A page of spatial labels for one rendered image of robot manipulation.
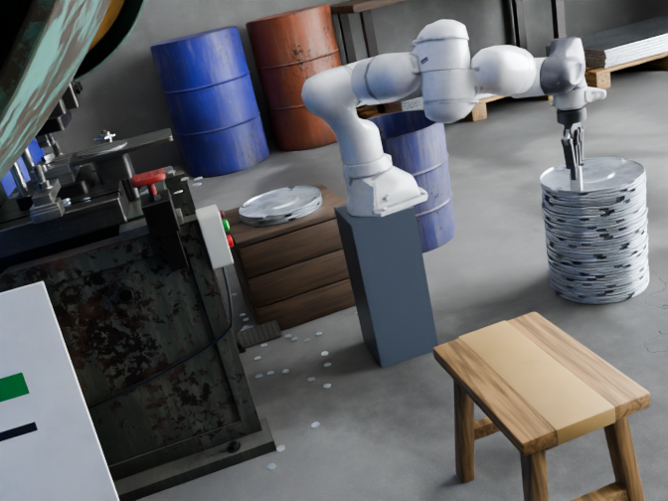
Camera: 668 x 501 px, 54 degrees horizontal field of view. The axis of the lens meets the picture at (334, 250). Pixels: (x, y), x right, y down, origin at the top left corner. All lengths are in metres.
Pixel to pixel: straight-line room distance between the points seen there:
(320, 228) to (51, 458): 1.05
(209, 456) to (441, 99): 1.02
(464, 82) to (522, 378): 0.63
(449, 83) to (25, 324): 1.04
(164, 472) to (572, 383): 1.01
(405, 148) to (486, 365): 1.30
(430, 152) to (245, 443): 1.29
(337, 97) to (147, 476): 1.05
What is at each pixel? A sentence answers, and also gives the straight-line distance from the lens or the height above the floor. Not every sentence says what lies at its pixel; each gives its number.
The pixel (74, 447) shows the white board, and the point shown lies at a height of 0.22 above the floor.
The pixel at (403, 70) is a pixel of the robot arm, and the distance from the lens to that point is 1.49.
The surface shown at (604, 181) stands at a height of 0.36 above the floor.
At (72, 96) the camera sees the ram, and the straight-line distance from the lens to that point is 1.69.
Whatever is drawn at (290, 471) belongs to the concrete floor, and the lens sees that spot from 1.67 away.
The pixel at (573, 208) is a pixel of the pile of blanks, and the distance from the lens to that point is 2.01.
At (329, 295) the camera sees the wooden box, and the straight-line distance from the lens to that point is 2.25.
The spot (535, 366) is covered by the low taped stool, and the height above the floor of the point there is 0.33.
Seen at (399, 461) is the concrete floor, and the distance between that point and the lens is 1.62.
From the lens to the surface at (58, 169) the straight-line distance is 1.69.
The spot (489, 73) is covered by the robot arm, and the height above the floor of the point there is 0.80.
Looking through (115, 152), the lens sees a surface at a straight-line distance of 1.68.
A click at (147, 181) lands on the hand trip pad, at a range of 1.39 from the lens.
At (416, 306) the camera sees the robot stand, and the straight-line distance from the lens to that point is 1.89.
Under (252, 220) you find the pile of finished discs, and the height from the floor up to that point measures 0.37.
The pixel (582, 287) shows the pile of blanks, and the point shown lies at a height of 0.05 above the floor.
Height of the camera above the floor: 1.05
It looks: 22 degrees down
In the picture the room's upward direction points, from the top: 13 degrees counter-clockwise
